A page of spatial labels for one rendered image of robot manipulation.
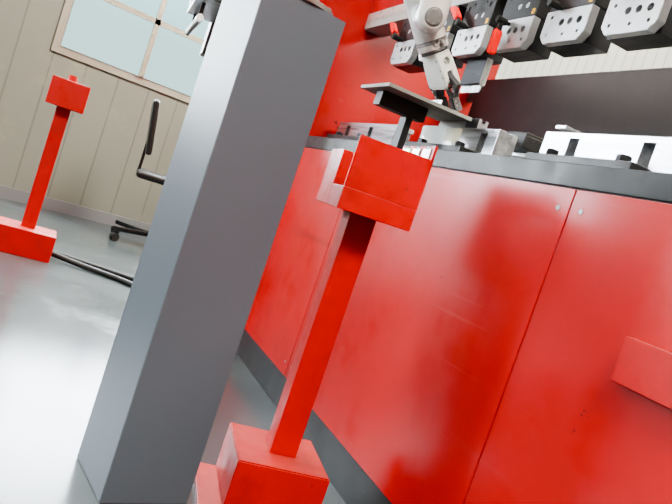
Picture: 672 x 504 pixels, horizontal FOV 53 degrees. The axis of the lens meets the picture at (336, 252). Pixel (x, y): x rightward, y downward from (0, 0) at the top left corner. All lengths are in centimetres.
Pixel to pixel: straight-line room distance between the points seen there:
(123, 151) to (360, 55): 268
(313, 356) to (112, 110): 379
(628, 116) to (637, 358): 127
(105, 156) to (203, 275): 381
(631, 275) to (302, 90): 66
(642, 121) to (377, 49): 110
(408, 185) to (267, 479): 66
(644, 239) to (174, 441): 92
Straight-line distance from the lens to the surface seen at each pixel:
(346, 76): 275
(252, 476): 145
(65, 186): 503
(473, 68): 201
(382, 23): 264
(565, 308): 122
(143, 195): 518
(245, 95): 127
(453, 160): 164
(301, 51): 132
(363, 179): 134
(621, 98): 230
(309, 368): 146
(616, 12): 159
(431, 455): 145
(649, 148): 141
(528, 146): 204
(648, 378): 106
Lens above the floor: 67
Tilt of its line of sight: 4 degrees down
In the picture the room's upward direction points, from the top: 19 degrees clockwise
